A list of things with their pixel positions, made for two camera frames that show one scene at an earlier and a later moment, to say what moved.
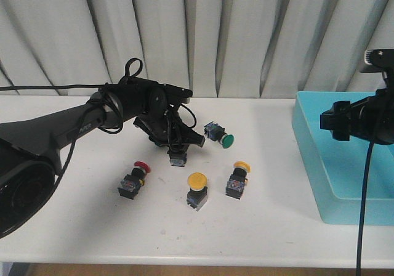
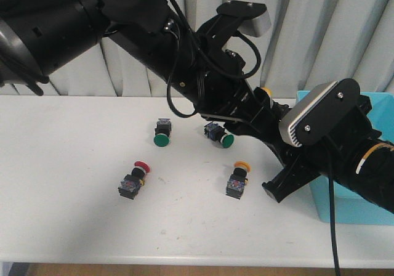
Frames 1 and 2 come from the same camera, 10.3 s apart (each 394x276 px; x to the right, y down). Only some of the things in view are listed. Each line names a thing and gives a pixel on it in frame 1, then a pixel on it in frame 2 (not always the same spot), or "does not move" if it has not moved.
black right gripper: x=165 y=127 → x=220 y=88
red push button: x=131 y=183 does not move
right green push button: x=216 y=132 does not move
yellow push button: x=236 y=180 does not move
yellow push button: x=197 y=197 → x=269 y=93
